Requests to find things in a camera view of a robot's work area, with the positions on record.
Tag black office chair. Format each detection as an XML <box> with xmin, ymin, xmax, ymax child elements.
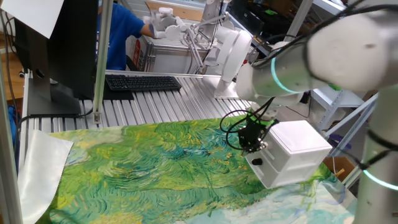
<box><xmin>120</xmin><ymin>52</ymin><xmax>140</xmax><ymax>72</ymax></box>

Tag black strap on arm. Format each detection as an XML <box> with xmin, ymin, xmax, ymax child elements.
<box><xmin>366</xmin><ymin>129</ymin><xmax>398</xmax><ymax>150</ymax></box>

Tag brown wooden board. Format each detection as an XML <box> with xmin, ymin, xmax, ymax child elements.
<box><xmin>145</xmin><ymin>1</ymin><xmax>205</xmax><ymax>22</ymax></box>

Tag purple blue item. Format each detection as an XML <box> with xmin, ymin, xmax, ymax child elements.
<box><xmin>328</xmin><ymin>133</ymin><xmax>353</xmax><ymax>151</ymax></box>

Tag blue bag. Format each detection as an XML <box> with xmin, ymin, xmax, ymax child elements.
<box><xmin>7</xmin><ymin>105</ymin><xmax>20</xmax><ymax>153</ymax></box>

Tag open brown cardboard box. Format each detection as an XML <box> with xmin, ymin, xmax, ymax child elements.
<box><xmin>323</xmin><ymin>155</ymin><xmax>355</xmax><ymax>183</ymax></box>

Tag silver background column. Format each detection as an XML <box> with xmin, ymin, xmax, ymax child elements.
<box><xmin>198</xmin><ymin>0</ymin><xmax>224</xmax><ymax>32</ymax></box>

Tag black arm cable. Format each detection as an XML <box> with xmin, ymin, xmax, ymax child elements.
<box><xmin>220</xmin><ymin>96</ymin><xmax>276</xmax><ymax>152</ymax></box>
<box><xmin>248</xmin><ymin>0</ymin><xmax>398</xmax><ymax>82</ymax></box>

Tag operator bare forearm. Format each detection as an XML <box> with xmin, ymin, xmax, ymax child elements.
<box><xmin>138</xmin><ymin>24</ymin><xmax>154</xmax><ymax>38</ymax></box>

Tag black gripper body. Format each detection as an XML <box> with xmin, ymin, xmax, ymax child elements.
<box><xmin>238</xmin><ymin>123</ymin><xmax>271</xmax><ymax>141</ymax></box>

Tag aluminium frame post with foot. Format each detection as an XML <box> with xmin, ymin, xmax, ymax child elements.
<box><xmin>92</xmin><ymin>0</ymin><xmax>114</xmax><ymax>124</ymax></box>

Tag black keyboard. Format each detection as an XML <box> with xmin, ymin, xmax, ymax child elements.
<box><xmin>104</xmin><ymin>74</ymin><xmax>183</xmax><ymax>92</ymax></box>

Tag white box with red print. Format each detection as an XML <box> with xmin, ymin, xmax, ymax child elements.
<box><xmin>126</xmin><ymin>35</ymin><xmax>149</xmax><ymax>72</ymax></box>

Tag black computer monitor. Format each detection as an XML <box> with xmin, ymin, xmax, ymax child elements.
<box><xmin>14</xmin><ymin>0</ymin><xmax>100</xmax><ymax>116</ymax></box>

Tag white plastic drawer cabinet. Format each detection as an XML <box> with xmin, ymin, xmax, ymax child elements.
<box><xmin>244</xmin><ymin>120</ymin><xmax>333</xmax><ymax>190</ymax></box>

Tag aluminium case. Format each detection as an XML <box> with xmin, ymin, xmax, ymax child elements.
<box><xmin>144</xmin><ymin>40</ymin><xmax>206</xmax><ymax>75</ymax></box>

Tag green flange ring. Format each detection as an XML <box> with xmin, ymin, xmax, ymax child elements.
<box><xmin>247</xmin><ymin>112</ymin><xmax>276</xmax><ymax>127</ymax></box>

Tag black desk mat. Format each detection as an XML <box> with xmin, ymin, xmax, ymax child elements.
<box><xmin>101</xmin><ymin>77</ymin><xmax>135</xmax><ymax>101</ymax></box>

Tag painted landscape print tablecloth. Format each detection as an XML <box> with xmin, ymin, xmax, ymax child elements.
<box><xmin>17</xmin><ymin>114</ymin><xmax>357</xmax><ymax>224</ymax></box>

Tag white paper sheet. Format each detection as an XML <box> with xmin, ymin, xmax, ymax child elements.
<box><xmin>0</xmin><ymin>0</ymin><xmax>65</xmax><ymax>40</ymax></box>

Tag large brown cardboard box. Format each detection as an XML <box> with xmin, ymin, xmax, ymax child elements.
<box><xmin>362</xmin><ymin>89</ymin><xmax>379</xmax><ymax>101</ymax></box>

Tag black monitor cable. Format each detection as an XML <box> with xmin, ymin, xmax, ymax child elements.
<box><xmin>14</xmin><ymin>105</ymin><xmax>95</xmax><ymax>162</ymax></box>

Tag person in blue shirt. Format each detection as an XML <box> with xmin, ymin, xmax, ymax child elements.
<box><xmin>96</xmin><ymin>2</ymin><xmax>146</xmax><ymax>71</ymax></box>

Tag white haptic teleoperation device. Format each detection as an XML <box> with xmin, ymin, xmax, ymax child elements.
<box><xmin>142</xmin><ymin>6</ymin><xmax>253</xmax><ymax>100</ymax></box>

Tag brown wooden side desk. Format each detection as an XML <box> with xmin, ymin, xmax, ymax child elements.
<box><xmin>0</xmin><ymin>51</ymin><xmax>26</xmax><ymax>101</ymax></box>

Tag slanted aluminium strut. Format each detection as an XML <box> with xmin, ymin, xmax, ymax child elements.
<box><xmin>322</xmin><ymin>92</ymin><xmax>379</xmax><ymax>139</ymax></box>
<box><xmin>330</xmin><ymin>102</ymin><xmax>376</xmax><ymax>157</ymax></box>

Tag black cable with plug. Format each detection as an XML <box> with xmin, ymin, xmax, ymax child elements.
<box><xmin>337</xmin><ymin>146</ymin><xmax>394</xmax><ymax>171</ymax></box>

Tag slanted aluminium frame post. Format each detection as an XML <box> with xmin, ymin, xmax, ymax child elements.
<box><xmin>284</xmin><ymin>0</ymin><xmax>314</xmax><ymax>43</ymax></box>

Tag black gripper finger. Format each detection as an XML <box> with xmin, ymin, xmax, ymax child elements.
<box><xmin>251</xmin><ymin>138</ymin><xmax>269</xmax><ymax>153</ymax></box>
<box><xmin>239</xmin><ymin>137</ymin><xmax>252</xmax><ymax>153</ymax></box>

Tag black cases on shelf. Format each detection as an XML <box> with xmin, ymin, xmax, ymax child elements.
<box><xmin>226</xmin><ymin>0</ymin><xmax>313</xmax><ymax>47</ymax></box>

